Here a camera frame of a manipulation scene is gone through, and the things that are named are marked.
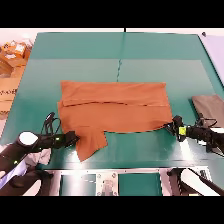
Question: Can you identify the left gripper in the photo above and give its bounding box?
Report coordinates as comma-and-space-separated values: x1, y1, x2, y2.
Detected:
61, 130, 81, 148

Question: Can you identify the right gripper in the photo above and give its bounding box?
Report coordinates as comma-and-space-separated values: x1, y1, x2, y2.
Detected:
165, 121, 188, 143

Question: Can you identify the orange T-shirt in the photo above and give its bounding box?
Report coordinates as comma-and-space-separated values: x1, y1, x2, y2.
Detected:
57, 79, 174, 163

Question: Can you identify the grey garment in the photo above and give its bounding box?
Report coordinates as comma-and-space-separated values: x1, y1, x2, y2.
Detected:
191, 94, 224, 130

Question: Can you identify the brown cardboard box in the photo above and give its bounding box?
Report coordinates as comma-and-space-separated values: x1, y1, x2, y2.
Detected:
0, 65, 27, 120

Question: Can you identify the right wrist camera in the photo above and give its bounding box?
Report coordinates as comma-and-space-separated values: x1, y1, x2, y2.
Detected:
171, 114, 184, 127

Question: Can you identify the black cable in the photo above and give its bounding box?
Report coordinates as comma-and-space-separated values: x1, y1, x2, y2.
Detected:
196, 116, 218, 130
40, 111, 62, 136

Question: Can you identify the silver frame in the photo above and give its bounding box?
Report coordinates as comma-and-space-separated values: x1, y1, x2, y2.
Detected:
42, 166, 214, 197

